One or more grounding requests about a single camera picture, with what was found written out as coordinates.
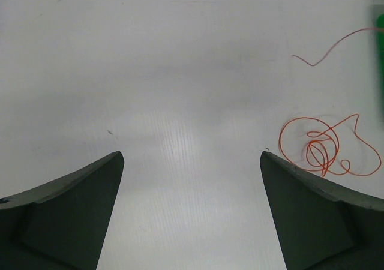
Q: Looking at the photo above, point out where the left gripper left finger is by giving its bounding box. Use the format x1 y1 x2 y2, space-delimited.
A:
1 151 124 269

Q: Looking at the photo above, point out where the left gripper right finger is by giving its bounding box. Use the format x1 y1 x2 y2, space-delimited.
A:
260 151 383 269

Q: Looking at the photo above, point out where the green plastic tray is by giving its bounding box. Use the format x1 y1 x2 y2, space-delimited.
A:
368 0 383 130

